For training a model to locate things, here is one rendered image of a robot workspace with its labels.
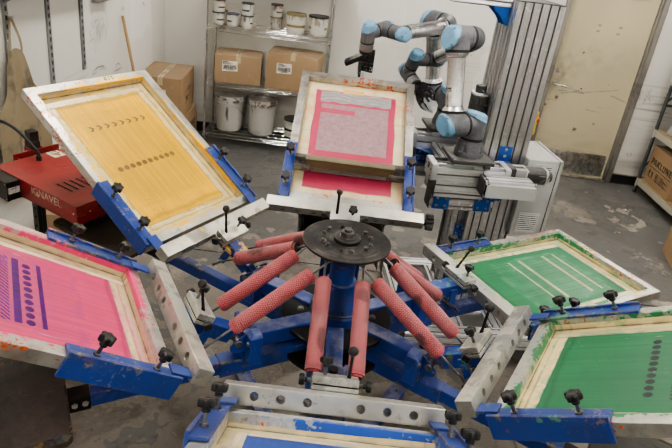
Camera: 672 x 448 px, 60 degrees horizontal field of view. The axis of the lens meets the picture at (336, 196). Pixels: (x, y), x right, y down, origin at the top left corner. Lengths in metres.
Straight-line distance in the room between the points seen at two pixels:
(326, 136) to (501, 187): 0.92
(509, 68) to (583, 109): 3.82
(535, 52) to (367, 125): 0.94
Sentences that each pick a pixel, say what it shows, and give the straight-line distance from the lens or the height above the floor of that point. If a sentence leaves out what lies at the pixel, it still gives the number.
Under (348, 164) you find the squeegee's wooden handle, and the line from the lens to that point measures 2.64.
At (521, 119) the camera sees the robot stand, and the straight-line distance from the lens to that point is 3.33.
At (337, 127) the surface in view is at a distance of 2.90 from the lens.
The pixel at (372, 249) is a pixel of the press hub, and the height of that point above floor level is 1.31.
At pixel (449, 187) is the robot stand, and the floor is 1.09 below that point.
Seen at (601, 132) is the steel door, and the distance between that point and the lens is 7.15.
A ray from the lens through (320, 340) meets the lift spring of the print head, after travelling 1.76.
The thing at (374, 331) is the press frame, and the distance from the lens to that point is 2.05.
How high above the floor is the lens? 2.24
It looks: 24 degrees down
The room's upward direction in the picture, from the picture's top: 8 degrees clockwise
